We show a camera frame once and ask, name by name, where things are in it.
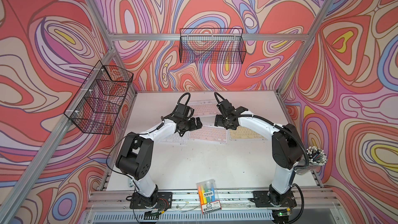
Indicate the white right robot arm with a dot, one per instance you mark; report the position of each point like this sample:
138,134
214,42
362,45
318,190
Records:
288,150

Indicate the white key keyboard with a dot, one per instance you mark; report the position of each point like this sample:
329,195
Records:
176,139

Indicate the yellow key keyboard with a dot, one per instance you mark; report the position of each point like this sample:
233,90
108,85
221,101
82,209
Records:
245,134

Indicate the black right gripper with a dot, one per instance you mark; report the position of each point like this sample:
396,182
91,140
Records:
218,121

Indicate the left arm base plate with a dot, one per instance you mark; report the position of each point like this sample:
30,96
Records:
158,200

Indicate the highlighter marker pack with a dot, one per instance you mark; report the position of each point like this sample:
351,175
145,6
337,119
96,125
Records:
208,195

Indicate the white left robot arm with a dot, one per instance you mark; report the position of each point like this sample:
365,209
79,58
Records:
135,155

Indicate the aluminium front rail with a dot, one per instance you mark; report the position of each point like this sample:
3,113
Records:
111,207

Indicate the black wire basket back wall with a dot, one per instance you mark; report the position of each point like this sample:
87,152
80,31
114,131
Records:
212,45

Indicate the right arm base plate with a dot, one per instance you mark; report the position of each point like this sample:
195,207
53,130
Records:
273,199

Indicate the black wire basket wall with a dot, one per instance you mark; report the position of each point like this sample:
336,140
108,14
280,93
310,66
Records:
212,45
103,94

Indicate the black wire basket left wall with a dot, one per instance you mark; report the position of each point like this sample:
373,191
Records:
103,94

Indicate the bundle of pens in cup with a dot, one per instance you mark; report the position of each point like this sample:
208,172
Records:
317,156

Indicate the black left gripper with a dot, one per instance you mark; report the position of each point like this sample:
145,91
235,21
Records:
193,126

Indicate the pink keyboard row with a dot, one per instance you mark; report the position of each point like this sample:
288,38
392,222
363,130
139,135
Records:
209,134

